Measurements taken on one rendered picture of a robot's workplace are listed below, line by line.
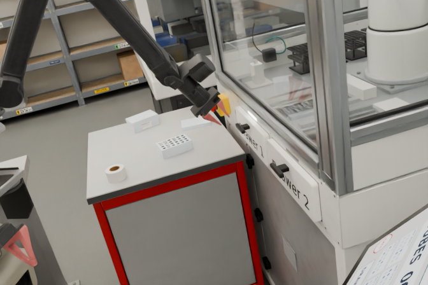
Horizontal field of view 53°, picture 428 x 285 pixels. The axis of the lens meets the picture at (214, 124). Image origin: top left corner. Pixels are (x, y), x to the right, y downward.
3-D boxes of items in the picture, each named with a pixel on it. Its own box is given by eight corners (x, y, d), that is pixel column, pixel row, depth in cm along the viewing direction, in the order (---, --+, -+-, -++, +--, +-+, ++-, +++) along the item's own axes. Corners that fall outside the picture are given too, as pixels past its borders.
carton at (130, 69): (125, 81, 510) (118, 58, 499) (121, 75, 539) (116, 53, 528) (158, 72, 519) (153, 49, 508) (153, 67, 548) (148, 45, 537)
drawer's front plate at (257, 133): (267, 167, 134) (263, 135, 129) (239, 133, 160) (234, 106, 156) (273, 166, 134) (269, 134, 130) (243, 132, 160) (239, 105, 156)
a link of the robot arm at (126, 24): (61, -43, 98) (62, -18, 91) (81, -57, 97) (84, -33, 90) (161, 70, 130) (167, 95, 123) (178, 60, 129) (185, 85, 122)
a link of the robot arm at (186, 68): (156, 62, 126) (161, 81, 121) (185, 37, 122) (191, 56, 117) (184, 80, 135) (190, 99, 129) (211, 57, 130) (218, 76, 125)
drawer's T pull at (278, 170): (280, 179, 111) (279, 175, 111) (269, 166, 118) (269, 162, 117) (293, 175, 112) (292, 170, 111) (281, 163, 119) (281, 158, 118)
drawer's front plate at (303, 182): (315, 223, 105) (311, 185, 101) (271, 171, 131) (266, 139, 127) (321, 221, 106) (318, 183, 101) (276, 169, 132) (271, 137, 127)
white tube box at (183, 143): (164, 159, 165) (161, 150, 163) (157, 151, 172) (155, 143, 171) (193, 148, 169) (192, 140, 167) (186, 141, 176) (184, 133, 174)
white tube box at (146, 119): (134, 133, 193) (132, 123, 191) (128, 128, 200) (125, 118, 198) (160, 123, 198) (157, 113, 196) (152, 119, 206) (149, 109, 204)
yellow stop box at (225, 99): (219, 117, 172) (216, 100, 169) (214, 111, 179) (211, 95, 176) (231, 114, 173) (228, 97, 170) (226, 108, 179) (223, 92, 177)
